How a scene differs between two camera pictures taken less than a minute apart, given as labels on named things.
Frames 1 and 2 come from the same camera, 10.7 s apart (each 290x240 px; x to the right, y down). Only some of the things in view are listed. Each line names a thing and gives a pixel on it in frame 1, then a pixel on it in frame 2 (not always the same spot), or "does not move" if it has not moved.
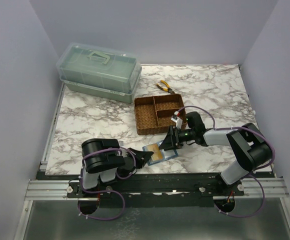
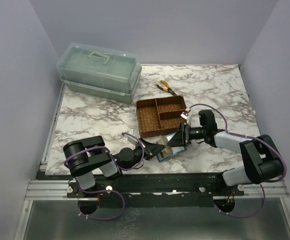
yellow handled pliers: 167,89 does not move
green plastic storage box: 106,73 does not move
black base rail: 160,190 does not move
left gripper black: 134,160 → 143,149
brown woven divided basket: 153,114 does not move
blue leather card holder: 166,155 → 176,150
